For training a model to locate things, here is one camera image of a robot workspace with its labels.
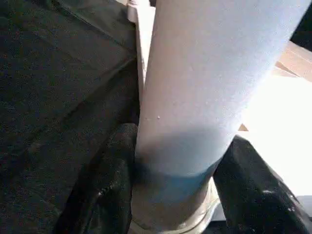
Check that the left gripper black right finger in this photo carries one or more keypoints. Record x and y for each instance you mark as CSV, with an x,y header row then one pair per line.
x,y
256,190

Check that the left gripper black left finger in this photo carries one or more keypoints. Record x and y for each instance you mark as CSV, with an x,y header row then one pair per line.
x,y
104,185

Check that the white plastic table top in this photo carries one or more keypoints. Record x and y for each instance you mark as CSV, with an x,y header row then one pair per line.
x,y
280,109

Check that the white plastic table leg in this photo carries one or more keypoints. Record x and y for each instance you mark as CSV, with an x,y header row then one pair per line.
x,y
200,85

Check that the black mat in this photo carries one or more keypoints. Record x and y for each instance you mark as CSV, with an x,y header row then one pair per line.
x,y
61,85

